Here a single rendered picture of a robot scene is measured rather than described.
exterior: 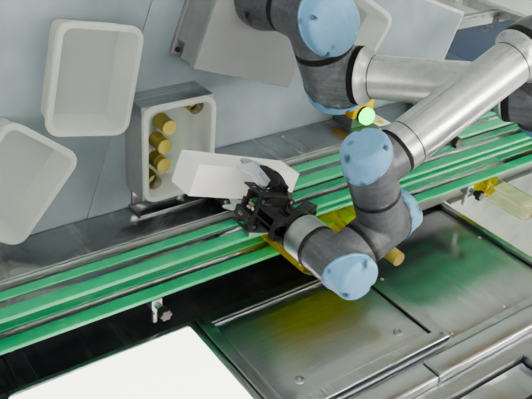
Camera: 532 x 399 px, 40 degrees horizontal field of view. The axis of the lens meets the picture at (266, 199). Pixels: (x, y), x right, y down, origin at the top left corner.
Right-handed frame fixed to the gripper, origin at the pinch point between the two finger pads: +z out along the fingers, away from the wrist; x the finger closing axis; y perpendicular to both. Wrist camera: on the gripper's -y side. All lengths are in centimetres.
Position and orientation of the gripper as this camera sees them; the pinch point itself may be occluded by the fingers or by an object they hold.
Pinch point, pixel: (241, 180)
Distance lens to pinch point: 135.7
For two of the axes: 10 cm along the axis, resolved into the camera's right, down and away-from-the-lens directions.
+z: -5.8, -4.6, 6.8
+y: -7.4, -0.5, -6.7
